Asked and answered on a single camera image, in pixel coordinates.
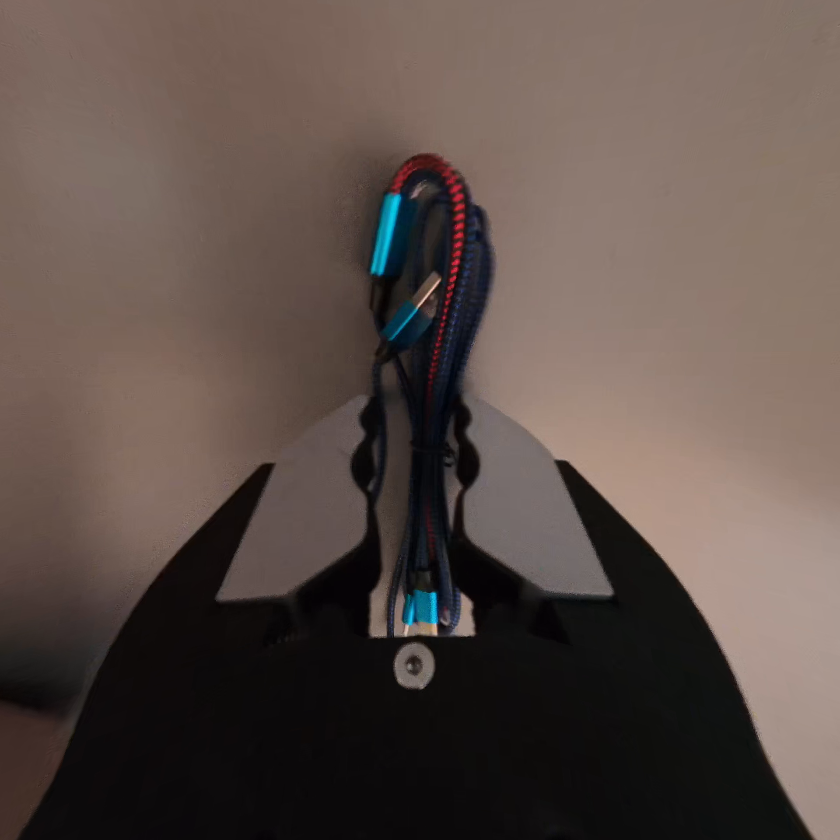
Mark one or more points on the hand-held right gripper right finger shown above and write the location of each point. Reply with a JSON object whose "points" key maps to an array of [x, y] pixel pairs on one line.
{"points": [[525, 525]]}

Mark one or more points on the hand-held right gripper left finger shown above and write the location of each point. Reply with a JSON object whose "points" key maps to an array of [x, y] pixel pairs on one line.
{"points": [[308, 525]]}

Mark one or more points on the black twist tie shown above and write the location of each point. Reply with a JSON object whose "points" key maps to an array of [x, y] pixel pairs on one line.
{"points": [[426, 451]]}

